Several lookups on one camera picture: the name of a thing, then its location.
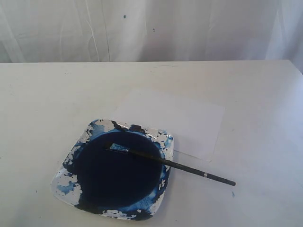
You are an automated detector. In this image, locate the white paper sheet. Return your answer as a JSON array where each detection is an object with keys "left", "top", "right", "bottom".
[{"left": 111, "top": 89, "right": 224, "bottom": 161}]

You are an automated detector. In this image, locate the black paintbrush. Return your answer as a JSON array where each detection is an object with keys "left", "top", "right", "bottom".
[{"left": 104, "top": 142, "right": 236, "bottom": 186}]

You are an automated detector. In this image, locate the square plate with blue paint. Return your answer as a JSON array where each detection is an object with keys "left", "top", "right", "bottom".
[{"left": 51, "top": 119, "right": 174, "bottom": 221}]

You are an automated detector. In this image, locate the white backdrop curtain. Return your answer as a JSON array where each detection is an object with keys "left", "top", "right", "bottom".
[{"left": 0, "top": 0, "right": 303, "bottom": 66}]

